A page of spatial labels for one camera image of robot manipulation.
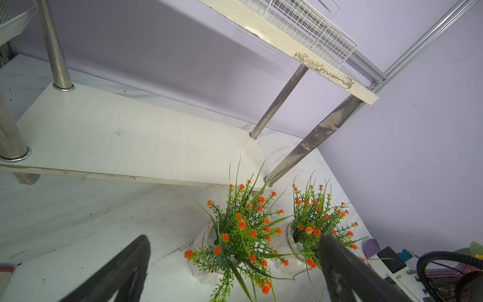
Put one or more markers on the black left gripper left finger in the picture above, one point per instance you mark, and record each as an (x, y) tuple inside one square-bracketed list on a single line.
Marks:
[(122, 278)]

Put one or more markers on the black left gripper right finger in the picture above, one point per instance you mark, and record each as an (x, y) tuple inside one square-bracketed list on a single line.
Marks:
[(348, 278)]

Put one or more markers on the orange flower plant white pot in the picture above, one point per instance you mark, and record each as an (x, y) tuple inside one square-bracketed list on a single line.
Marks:
[(244, 228)]

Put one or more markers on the white two-tier rack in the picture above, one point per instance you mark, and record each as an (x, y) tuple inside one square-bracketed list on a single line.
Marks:
[(75, 130)]

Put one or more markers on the purple pink garden trowel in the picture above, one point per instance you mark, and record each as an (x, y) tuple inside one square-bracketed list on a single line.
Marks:
[(371, 247)]

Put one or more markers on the aluminium frame rails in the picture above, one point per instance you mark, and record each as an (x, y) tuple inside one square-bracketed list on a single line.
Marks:
[(392, 34)]

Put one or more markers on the white wire wall basket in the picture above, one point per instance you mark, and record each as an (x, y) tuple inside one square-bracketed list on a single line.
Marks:
[(307, 26)]

